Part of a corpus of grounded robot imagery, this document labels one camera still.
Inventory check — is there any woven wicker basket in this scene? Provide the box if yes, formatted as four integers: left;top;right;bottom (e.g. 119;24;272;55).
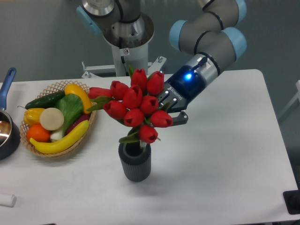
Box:
19;80;96;158

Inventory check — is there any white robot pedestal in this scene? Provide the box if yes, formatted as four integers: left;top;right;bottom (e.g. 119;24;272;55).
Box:
111;44;148;76

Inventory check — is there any beige round disc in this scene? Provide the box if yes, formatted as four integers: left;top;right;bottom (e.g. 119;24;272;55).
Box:
39;108;64;131

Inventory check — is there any black box at edge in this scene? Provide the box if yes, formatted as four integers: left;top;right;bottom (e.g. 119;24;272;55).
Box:
283;190;300;215

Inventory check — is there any green bok choy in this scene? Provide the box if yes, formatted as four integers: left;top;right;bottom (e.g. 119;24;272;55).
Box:
50;94;83;142

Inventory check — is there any white furniture piece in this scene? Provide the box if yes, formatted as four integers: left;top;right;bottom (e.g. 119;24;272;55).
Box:
278;80;300;121

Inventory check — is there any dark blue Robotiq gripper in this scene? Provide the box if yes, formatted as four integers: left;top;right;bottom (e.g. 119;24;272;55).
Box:
157;65;206;126

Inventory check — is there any white metal base frame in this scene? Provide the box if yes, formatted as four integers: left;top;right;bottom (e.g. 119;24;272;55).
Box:
82;56;167;79

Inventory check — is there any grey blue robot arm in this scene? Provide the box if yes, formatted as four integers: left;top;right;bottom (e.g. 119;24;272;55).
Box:
76;0;247;125

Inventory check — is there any yellow banana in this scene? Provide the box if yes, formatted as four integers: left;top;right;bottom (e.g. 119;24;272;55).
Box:
30;120;90;154

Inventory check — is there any purple red eggplant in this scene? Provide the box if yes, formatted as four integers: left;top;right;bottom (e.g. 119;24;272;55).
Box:
66;114;90;135

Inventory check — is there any red tulip bouquet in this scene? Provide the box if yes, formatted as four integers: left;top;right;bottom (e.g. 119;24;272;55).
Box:
88;68;173;150

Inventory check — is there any yellow squash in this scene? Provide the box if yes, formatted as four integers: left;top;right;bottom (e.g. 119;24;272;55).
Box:
65;83;92;114

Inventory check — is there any white cylinder object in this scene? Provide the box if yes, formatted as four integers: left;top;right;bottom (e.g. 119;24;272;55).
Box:
0;193;17;208

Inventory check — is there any orange fruit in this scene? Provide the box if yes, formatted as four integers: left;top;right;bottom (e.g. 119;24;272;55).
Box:
26;124;50;143

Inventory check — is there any yellow bell pepper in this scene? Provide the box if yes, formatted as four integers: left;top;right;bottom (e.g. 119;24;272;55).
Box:
23;108;45;126

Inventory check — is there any green cucumber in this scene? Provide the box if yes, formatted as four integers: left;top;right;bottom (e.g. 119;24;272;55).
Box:
18;91;65;110

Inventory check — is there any dark saucepan blue handle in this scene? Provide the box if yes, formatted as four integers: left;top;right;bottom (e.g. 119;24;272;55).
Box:
0;67;20;160

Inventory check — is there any dark grey ribbed vase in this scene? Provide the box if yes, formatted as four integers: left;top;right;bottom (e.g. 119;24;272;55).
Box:
118;142;151;182

